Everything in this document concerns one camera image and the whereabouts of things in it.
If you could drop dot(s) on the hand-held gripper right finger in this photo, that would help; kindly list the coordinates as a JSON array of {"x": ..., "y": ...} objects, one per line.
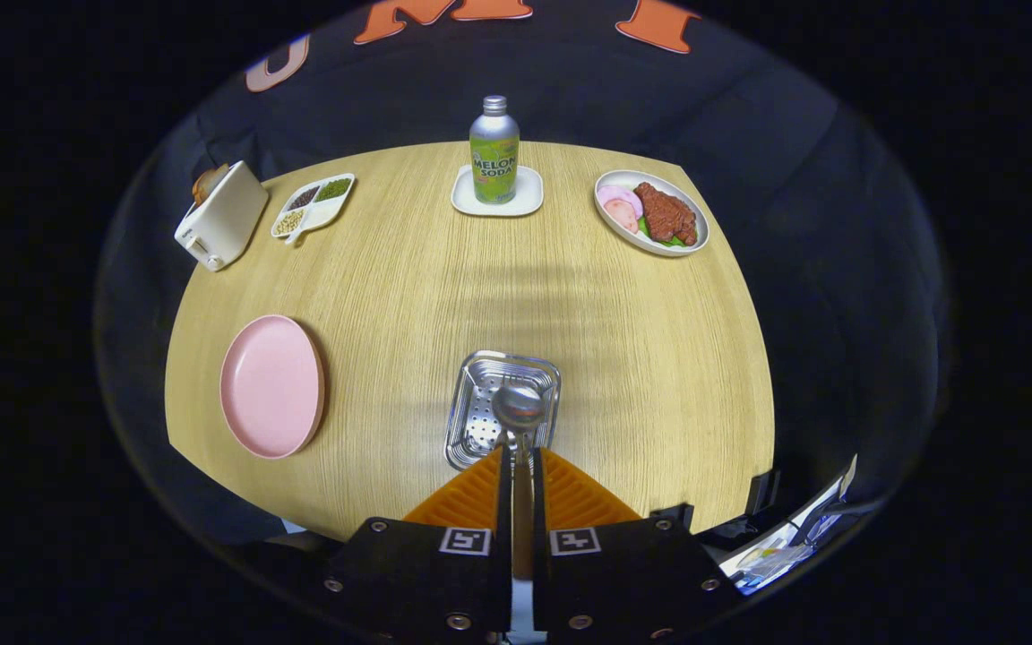
[{"x": 541, "y": 537}]

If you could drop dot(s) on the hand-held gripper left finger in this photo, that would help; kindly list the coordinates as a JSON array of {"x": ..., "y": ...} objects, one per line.
[{"x": 503, "y": 537}]

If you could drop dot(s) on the metal spoon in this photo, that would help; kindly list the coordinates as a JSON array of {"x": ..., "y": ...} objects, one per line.
[{"x": 519, "y": 408}]

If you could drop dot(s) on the perforated metal basket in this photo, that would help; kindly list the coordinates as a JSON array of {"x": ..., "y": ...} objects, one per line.
[{"x": 476, "y": 421}]

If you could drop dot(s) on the white board with papers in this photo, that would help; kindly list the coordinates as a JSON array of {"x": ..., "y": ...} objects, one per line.
[{"x": 776, "y": 555}]

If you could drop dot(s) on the pink round plate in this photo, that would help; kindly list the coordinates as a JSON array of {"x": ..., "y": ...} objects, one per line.
[{"x": 270, "y": 385}]

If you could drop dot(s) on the green lettuce leaf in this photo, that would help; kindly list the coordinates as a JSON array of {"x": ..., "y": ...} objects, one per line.
[{"x": 659, "y": 240}]

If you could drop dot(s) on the peach pink ham slice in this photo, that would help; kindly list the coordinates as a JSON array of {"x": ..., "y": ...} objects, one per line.
[{"x": 622, "y": 216}]

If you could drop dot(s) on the white square coaster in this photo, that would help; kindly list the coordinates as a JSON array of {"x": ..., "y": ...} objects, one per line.
[{"x": 529, "y": 199}]

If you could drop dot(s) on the white oval plate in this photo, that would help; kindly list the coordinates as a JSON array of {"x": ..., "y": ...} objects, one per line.
[{"x": 700, "y": 235}]

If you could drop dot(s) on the brown fried meat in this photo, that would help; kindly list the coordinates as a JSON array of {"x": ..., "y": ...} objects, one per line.
[{"x": 666, "y": 215}]

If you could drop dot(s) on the light pink ham slice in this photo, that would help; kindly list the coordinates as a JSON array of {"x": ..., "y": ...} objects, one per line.
[{"x": 616, "y": 194}]

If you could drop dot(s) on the white divided dish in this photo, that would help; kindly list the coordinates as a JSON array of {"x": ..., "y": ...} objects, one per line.
[{"x": 319, "y": 210}]

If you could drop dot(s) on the green soda bottle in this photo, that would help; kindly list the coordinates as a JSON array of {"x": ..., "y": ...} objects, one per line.
[{"x": 494, "y": 157}]

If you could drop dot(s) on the pale yellow bean pile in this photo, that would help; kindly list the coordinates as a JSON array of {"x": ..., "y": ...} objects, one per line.
[{"x": 288, "y": 221}]

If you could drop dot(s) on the green bean pile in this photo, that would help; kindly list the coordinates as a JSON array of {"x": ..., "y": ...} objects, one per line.
[{"x": 333, "y": 189}]

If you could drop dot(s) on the dark red bean pile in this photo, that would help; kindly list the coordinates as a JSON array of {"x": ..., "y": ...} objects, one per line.
[{"x": 304, "y": 198}]

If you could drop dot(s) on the white toaster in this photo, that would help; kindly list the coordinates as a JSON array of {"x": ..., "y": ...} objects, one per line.
[{"x": 225, "y": 219}]

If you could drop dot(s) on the brown bread in toaster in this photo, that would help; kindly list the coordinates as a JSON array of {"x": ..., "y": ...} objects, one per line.
[{"x": 208, "y": 184}]

